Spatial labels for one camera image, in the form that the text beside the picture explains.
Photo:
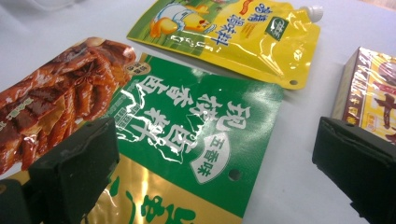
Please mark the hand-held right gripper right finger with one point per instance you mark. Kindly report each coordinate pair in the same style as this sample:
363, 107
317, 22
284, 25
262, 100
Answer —
358, 165

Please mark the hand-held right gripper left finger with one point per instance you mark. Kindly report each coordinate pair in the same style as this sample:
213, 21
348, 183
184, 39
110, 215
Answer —
74, 165

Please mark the green meat snack packet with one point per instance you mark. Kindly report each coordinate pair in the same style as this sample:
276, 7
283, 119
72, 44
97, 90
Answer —
193, 124

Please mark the yellow spout pouch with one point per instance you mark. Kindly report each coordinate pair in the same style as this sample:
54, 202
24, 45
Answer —
249, 46

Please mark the brown and yellow box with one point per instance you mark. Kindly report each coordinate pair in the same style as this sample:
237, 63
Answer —
367, 90

